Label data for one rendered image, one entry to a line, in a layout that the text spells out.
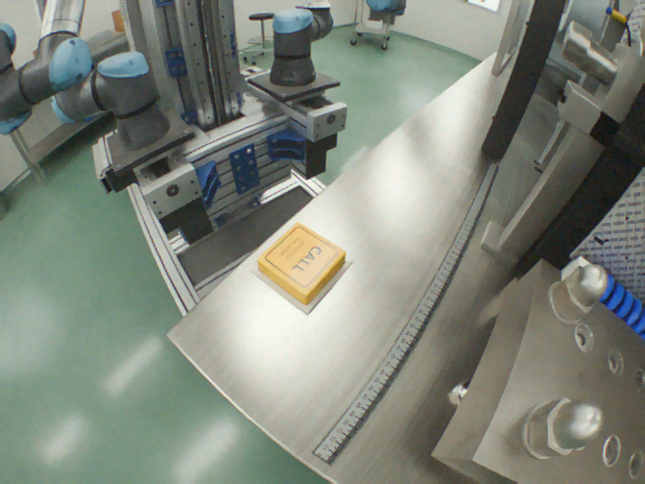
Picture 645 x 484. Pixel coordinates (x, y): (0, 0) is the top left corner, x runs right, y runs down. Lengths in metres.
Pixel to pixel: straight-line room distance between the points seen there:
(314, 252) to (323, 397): 0.15
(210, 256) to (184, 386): 0.56
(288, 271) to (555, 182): 0.30
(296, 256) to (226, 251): 0.94
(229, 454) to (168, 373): 0.43
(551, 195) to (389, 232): 0.21
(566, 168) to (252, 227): 1.17
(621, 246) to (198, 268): 1.22
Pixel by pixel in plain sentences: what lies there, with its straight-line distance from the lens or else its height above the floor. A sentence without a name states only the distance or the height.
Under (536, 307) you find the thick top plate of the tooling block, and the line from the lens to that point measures 0.22.
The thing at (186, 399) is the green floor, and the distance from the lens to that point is 1.28.
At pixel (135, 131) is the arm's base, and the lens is 0.77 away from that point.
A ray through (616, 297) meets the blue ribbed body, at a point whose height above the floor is 1.04.
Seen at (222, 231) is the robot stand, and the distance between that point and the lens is 1.30.
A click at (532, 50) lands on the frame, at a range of 0.56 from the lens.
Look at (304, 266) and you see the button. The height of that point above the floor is 0.92.
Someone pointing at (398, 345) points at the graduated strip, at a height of 0.90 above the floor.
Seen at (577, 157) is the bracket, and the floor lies 1.08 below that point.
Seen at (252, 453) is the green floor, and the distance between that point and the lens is 1.20.
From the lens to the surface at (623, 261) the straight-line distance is 0.31.
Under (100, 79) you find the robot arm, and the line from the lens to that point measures 0.77.
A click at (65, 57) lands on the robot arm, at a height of 1.13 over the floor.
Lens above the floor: 1.18
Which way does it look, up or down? 53 degrees down
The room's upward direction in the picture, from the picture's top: 4 degrees clockwise
